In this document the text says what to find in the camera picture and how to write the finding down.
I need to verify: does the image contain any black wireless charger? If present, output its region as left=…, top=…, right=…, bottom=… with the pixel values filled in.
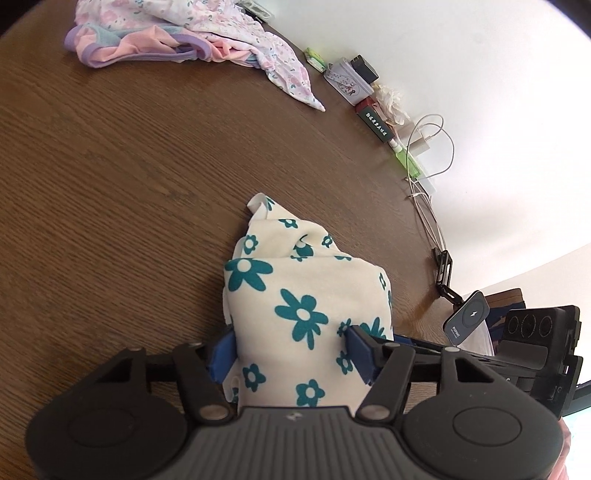
left=443, top=291, right=491, bottom=347

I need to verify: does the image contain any crumpled white tissue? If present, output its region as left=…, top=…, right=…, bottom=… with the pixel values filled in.
left=372, top=83, right=410, bottom=128

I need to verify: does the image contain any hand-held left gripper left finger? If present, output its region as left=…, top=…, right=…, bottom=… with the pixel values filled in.
left=97, top=330, right=237, bottom=423

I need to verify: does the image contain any bright green flat box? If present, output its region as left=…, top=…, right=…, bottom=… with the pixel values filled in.
left=394, top=148, right=424, bottom=179

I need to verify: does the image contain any small green box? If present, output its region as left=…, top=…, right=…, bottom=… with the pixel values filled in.
left=305, top=47, right=327, bottom=73

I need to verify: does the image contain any cream teal-flowered garment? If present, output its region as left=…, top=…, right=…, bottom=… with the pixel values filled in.
left=223, top=193, right=394, bottom=409

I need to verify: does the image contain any pale printed tin box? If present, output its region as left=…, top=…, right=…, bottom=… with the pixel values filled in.
left=323, top=58, right=373, bottom=110

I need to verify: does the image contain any white looped charging cable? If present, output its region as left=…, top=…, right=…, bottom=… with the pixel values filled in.
left=402, top=114, right=456, bottom=179

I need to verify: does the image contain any white rectangular device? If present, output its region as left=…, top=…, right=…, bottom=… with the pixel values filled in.
left=240, top=0, right=274, bottom=21

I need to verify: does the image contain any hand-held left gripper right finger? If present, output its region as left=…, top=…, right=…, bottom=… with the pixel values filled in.
left=346, top=325, right=499, bottom=423

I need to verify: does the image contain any white power strip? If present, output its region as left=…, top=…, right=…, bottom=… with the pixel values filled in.
left=406, top=157, right=438, bottom=195

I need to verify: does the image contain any dark tissue box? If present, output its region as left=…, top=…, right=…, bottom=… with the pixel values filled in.
left=355, top=98, right=398, bottom=145

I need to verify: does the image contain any brown wooden chair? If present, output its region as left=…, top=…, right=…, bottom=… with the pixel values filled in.
left=485, top=288, right=528, bottom=333

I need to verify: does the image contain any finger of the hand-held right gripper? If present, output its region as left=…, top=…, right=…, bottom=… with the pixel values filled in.
left=392, top=336, right=513, bottom=370

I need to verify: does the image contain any white cable bundle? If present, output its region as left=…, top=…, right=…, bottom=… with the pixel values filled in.
left=405, top=182, right=445, bottom=251

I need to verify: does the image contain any black folding phone holder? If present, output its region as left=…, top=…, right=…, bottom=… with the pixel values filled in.
left=431, top=247, right=470, bottom=306

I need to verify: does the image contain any pink garment with purple trim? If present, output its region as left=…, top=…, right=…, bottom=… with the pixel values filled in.
left=65, top=21, right=259, bottom=69

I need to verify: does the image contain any black power adapter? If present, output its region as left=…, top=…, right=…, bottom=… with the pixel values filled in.
left=349, top=54, right=381, bottom=85

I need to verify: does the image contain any pink floral print garment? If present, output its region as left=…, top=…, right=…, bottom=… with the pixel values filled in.
left=76, top=0, right=326, bottom=112

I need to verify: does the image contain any white plastic bag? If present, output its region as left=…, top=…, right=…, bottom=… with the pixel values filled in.
left=468, top=323, right=495, bottom=356

